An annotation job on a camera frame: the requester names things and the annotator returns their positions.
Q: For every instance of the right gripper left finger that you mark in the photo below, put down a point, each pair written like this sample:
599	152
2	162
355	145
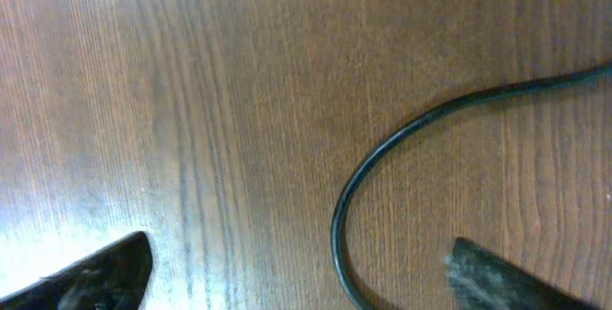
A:
113	278

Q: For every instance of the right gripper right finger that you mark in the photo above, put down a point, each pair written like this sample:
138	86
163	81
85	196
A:
483	280

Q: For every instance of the black usb cable long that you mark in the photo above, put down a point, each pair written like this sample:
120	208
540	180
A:
341	257

